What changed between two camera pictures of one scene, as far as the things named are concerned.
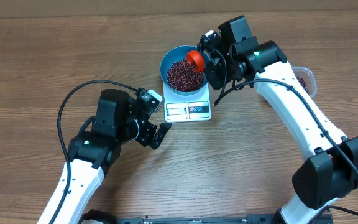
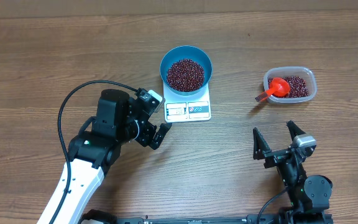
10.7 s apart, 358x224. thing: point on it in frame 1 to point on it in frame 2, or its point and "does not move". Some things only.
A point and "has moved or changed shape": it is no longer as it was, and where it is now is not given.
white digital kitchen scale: [194, 107] does not move
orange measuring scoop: [196, 60] has moved or changed shape
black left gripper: [145, 139] does not move
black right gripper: [212, 76] to [261, 151]
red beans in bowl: [181, 76] does not move
